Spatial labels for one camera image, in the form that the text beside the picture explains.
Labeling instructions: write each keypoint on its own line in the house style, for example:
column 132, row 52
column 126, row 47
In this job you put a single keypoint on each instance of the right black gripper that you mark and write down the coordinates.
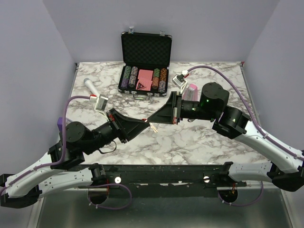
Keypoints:
column 170, row 113

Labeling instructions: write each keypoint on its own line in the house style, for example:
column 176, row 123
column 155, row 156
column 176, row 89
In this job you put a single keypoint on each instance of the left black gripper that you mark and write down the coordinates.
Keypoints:
column 130, row 127

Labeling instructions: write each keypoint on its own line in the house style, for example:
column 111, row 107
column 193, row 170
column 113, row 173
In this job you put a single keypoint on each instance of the silver key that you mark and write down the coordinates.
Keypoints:
column 153, row 127

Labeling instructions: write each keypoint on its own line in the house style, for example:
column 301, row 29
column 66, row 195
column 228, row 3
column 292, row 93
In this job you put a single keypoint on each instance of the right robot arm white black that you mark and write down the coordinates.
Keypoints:
column 284, row 168

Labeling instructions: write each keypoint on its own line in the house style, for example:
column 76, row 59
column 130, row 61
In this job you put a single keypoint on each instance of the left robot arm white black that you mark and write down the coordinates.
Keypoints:
column 56, row 169

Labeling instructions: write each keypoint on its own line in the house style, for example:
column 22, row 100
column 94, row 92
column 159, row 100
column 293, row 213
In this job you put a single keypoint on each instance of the pink metronome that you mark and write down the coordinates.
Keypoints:
column 191, row 93

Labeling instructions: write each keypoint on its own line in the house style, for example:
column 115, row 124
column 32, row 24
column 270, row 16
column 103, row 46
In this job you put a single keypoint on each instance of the red playing card deck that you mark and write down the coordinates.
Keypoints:
column 144, row 82

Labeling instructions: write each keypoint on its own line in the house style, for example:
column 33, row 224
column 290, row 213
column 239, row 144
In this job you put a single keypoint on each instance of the black poker chip case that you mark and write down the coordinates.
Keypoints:
column 149, row 52

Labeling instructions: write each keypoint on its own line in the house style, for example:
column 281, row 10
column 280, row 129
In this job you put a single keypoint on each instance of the white microphone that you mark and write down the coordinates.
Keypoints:
column 89, row 84

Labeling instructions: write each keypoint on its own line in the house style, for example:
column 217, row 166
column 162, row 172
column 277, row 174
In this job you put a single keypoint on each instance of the purple metronome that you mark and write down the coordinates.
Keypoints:
column 60, row 124

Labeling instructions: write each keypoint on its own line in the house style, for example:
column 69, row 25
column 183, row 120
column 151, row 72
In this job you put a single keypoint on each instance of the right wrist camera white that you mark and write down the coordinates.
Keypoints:
column 180, row 80

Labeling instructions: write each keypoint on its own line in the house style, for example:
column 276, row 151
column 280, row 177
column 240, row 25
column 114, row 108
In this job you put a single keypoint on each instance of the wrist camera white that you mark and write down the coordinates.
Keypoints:
column 100, row 102
column 180, row 80

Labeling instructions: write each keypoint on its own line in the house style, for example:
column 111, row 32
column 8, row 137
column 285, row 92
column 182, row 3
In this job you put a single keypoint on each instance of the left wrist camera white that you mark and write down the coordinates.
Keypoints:
column 100, row 102

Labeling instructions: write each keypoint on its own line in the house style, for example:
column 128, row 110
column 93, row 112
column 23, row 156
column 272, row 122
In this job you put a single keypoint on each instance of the black mounting rail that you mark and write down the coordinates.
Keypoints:
column 162, row 181

